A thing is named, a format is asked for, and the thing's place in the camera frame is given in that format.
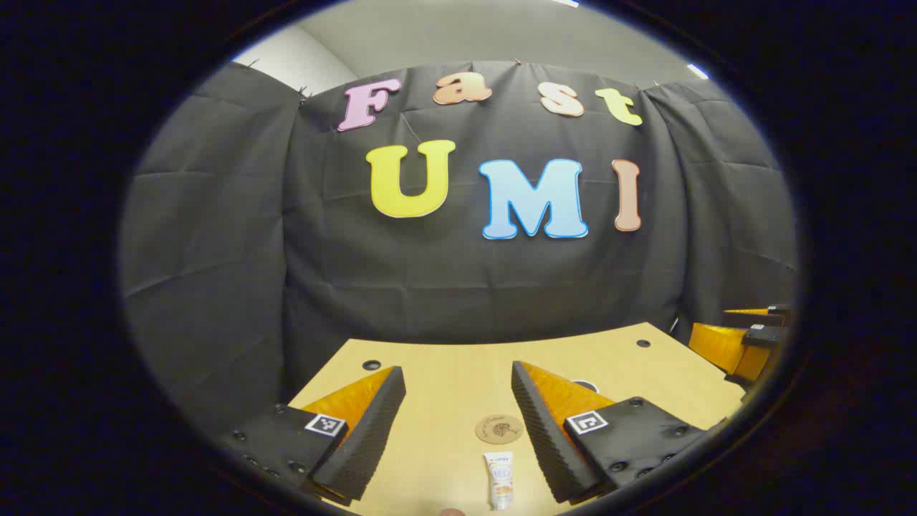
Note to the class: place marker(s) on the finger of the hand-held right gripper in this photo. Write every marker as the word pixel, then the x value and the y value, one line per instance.
pixel 759 315
pixel 731 347

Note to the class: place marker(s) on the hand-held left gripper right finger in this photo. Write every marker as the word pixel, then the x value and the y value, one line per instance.
pixel 541 437

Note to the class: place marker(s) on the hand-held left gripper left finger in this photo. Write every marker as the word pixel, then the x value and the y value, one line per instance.
pixel 365 437

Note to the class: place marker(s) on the round cork coaster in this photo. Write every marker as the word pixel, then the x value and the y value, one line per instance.
pixel 499 428

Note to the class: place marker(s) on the white toothpaste tube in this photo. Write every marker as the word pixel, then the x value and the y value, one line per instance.
pixel 498 476

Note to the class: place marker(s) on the light wooden desktop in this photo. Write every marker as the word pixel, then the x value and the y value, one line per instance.
pixel 451 380

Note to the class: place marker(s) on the black backdrop cloth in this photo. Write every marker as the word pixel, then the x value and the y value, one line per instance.
pixel 430 272

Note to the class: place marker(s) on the ceiling light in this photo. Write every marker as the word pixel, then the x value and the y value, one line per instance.
pixel 698 71

